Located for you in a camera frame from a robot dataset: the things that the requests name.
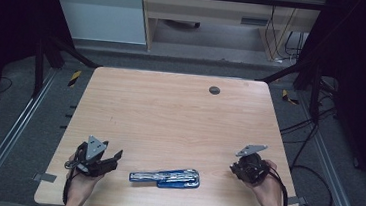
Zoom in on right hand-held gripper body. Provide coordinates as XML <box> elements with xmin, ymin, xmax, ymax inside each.
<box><xmin>232</xmin><ymin>142</ymin><xmax>273</xmax><ymax>187</ymax></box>

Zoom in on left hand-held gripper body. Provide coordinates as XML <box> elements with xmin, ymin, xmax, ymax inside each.
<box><xmin>72</xmin><ymin>133</ymin><xmax>122</xmax><ymax>181</ymax></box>

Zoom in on blue stapler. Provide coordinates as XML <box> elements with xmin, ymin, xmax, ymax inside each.
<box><xmin>128</xmin><ymin>163</ymin><xmax>202</xmax><ymax>193</ymax></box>

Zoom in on person's left hand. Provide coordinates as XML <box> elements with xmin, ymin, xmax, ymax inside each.
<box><xmin>66</xmin><ymin>152</ymin><xmax>108</xmax><ymax>197</ymax></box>

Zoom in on person's right hand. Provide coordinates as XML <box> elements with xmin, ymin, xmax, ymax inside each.
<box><xmin>242</xmin><ymin>157</ymin><xmax>288</xmax><ymax>206</ymax></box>

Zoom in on grey tape piece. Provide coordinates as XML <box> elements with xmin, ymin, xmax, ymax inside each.
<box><xmin>32</xmin><ymin>171</ymin><xmax>58</xmax><ymax>184</ymax></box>
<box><xmin>287</xmin><ymin>195</ymin><xmax>307</xmax><ymax>206</ymax></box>

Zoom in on grey round table grommet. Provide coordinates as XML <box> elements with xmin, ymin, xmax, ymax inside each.
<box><xmin>208</xmin><ymin>85</ymin><xmax>222</xmax><ymax>96</ymax></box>

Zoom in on white cabinet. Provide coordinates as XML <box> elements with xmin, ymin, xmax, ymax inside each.
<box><xmin>42</xmin><ymin>0</ymin><xmax>151</xmax><ymax>47</ymax></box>

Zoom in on light wooden desk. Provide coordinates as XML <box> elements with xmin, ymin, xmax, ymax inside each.
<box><xmin>134</xmin><ymin>0</ymin><xmax>329</xmax><ymax>67</ymax></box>

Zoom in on metal ring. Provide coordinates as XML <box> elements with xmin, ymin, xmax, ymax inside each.
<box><xmin>64</xmin><ymin>159</ymin><xmax>79</xmax><ymax>171</ymax></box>

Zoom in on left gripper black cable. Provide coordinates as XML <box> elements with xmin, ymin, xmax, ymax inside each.
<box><xmin>61</xmin><ymin>166</ymin><xmax>78</xmax><ymax>206</ymax></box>

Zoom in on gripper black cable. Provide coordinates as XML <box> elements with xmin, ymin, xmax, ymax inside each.
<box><xmin>61</xmin><ymin>166</ymin><xmax>78</xmax><ymax>206</ymax></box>
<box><xmin>263</xmin><ymin>165</ymin><xmax>293</xmax><ymax>206</ymax></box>

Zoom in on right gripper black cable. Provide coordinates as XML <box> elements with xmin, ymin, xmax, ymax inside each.
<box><xmin>263</xmin><ymin>165</ymin><xmax>293</xmax><ymax>206</ymax></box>

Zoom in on black floor cables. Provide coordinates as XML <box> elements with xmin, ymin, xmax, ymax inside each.
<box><xmin>273</xmin><ymin>71</ymin><xmax>346</xmax><ymax>206</ymax></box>

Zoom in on yellow-handled tool left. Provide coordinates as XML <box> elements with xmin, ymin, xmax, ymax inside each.
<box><xmin>67</xmin><ymin>69</ymin><xmax>82</xmax><ymax>89</ymax></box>

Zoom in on yellow-handled tool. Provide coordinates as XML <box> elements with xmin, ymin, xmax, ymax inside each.
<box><xmin>280</xmin><ymin>89</ymin><xmax>300</xmax><ymax>106</ymax></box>
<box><xmin>67</xmin><ymin>69</ymin><xmax>82</xmax><ymax>89</ymax></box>

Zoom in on aluminium floor rail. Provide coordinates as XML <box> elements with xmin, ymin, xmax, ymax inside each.
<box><xmin>0</xmin><ymin>63</ymin><xmax>59</xmax><ymax>206</ymax></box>
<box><xmin>286</xmin><ymin>92</ymin><xmax>366</xmax><ymax>206</ymax></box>

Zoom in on yellow-handled tool right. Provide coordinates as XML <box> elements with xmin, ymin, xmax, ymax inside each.
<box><xmin>280</xmin><ymin>89</ymin><xmax>300</xmax><ymax>106</ymax></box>

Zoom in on black frame strut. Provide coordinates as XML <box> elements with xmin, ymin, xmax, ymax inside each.
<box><xmin>254</xmin><ymin>54</ymin><xmax>324</xmax><ymax>123</ymax></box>
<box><xmin>30</xmin><ymin>34</ymin><xmax>105</xmax><ymax>104</ymax></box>

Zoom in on thin black floor cable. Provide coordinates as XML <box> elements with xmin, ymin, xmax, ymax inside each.
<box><xmin>0</xmin><ymin>76</ymin><xmax>15</xmax><ymax>99</ymax></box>

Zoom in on hanging desk cables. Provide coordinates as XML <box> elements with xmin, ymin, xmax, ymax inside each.
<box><xmin>262</xmin><ymin>4</ymin><xmax>309</xmax><ymax>65</ymax></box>

